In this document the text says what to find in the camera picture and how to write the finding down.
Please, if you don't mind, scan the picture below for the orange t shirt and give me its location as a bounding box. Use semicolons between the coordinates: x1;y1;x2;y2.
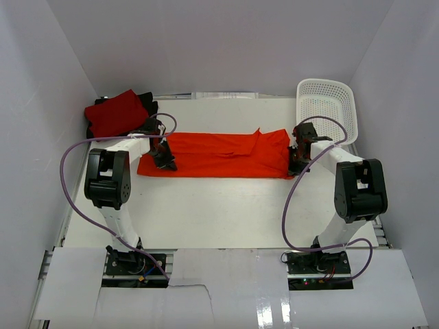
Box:
137;130;292;180

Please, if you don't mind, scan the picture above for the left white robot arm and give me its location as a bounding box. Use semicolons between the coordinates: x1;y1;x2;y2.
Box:
84;114;178;274

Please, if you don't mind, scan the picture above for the white plastic basket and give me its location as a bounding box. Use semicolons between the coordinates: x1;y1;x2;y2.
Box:
296;78;358;145

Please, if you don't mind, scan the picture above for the folded black t shirt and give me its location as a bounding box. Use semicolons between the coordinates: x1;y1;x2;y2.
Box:
85;91;161;138

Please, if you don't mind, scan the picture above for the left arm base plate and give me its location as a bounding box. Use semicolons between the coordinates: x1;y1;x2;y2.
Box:
102;250;168;289

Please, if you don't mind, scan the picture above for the folded red t shirt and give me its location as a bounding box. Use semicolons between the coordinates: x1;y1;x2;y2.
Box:
84;89;152;143

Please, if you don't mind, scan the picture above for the white label strip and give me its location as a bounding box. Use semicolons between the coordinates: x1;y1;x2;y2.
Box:
191;92;259;100

